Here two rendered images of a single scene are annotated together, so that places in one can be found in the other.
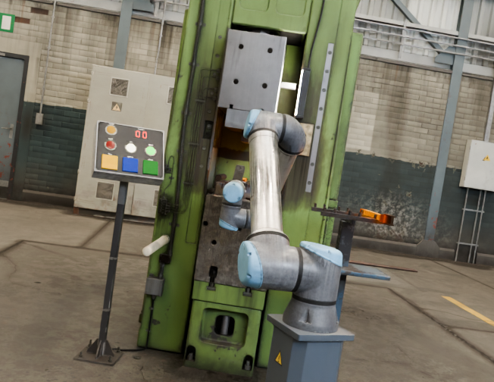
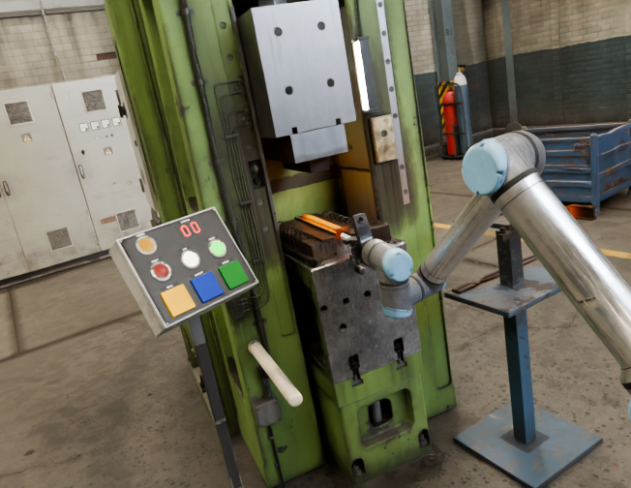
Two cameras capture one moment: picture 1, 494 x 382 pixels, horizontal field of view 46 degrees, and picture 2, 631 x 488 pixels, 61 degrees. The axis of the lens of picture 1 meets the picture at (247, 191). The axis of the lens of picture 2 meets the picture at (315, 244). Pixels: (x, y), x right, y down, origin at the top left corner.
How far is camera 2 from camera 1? 1.63 m
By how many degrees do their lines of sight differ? 25
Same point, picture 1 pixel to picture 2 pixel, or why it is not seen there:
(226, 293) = (376, 379)
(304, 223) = (413, 244)
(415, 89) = not seen: hidden behind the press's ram
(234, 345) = (402, 428)
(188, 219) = (275, 306)
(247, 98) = (313, 109)
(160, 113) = (8, 140)
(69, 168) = not seen: outside the picture
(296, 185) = (392, 201)
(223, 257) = (360, 338)
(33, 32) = not seen: outside the picture
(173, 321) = (303, 436)
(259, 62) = (312, 48)
